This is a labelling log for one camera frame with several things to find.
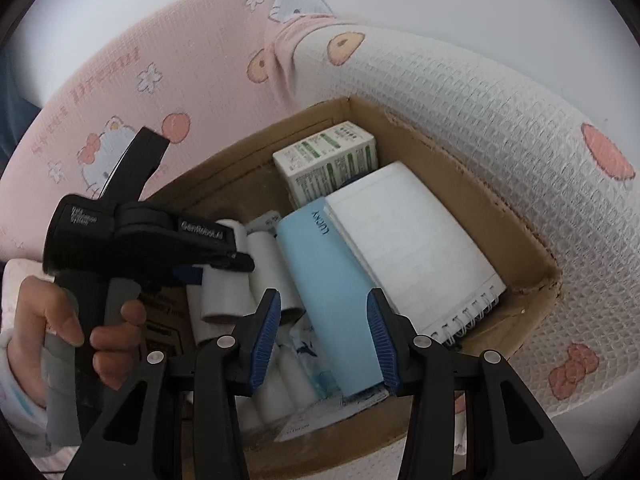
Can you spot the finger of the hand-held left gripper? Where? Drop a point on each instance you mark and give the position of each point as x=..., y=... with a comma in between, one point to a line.
x=187, y=276
x=227, y=262

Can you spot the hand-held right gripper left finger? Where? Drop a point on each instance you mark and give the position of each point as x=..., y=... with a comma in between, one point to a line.
x=265, y=345

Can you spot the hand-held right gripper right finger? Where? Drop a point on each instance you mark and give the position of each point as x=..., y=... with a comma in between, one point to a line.
x=385, y=345

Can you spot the brown cardboard box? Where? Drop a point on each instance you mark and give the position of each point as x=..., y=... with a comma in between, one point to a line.
x=475, y=200

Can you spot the person's left hand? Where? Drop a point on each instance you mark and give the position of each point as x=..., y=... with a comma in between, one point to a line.
x=45, y=310

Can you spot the blue printed tissue packet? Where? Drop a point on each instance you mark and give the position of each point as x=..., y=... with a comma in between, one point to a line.
x=302, y=342

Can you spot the brown printed box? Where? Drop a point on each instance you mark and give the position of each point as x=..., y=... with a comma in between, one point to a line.
x=165, y=320

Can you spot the small white printed packet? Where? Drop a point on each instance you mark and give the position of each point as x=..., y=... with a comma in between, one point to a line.
x=265, y=221

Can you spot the light blue book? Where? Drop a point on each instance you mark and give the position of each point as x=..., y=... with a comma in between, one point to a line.
x=325, y=285

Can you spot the white spiral notebook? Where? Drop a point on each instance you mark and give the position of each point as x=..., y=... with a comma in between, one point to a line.
x=415, y=240

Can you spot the green white medicine box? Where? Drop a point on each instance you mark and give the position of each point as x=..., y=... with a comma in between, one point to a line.
x=325, y=160

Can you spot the pink printed blanket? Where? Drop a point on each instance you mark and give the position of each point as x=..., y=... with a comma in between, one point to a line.
x=450, y=110

